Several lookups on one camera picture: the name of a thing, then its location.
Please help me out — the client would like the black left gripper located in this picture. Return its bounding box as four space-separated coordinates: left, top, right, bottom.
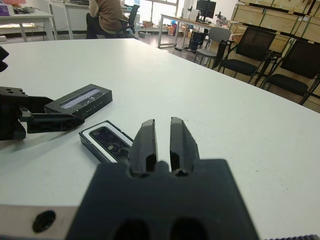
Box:
0 86 86 142

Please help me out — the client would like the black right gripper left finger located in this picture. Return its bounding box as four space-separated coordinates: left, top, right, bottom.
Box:
128 118 160 179

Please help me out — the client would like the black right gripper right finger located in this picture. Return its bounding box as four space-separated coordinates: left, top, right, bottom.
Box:
169 116 201 177

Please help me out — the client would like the black box lid with print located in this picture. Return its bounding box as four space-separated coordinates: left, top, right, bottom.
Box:
44 84 113 120

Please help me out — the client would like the black box base white insert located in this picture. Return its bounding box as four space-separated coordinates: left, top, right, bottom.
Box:
78 119 135 164

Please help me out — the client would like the purple box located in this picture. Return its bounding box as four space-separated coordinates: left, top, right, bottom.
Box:
0 4 15 16

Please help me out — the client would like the white desk with clutter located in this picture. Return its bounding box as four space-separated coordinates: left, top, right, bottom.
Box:
0 6 59 43

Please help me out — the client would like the black computer tower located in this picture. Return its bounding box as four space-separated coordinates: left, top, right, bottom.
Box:
188 30 208 51

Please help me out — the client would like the grey plastic chair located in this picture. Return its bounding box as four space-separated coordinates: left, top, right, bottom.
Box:
194 26 233 66

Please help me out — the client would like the person in brown sweater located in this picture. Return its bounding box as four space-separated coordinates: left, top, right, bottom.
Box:
85 0 129 40

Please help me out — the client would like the black mesh chair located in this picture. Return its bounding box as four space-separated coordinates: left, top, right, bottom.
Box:
216 26 278 85
262 39 320 106

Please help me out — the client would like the black office swivel chair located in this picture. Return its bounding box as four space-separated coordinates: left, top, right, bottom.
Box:
116 4 140 38

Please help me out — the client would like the black computer monitor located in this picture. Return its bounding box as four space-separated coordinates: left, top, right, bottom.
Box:
195 0 217 23

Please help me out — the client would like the wooden crate stack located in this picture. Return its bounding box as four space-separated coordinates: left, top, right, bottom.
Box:
229 0 320 55

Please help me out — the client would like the wood top desk white frame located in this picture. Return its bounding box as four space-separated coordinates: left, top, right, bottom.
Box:
157 13 218 49

